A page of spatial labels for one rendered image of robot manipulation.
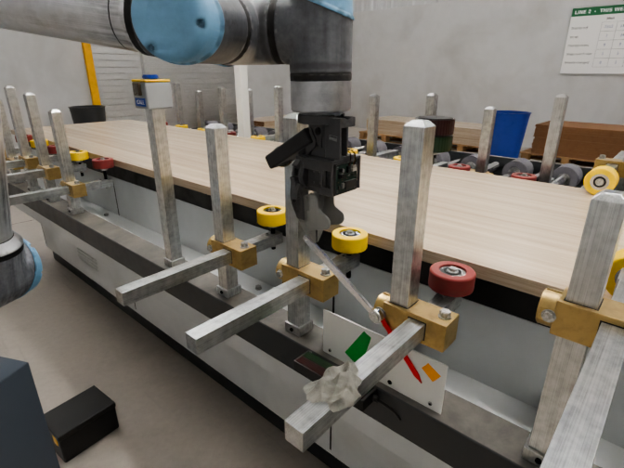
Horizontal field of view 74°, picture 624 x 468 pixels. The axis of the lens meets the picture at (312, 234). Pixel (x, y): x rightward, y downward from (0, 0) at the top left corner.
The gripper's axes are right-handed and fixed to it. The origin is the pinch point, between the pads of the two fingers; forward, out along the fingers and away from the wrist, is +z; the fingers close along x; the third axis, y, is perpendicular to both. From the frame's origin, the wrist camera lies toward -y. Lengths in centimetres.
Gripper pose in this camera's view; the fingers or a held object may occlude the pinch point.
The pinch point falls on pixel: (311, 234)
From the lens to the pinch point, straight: 71.3
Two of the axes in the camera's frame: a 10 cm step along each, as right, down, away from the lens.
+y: 7.5, 2.3, -6.2
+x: 6.6, -2.8, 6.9
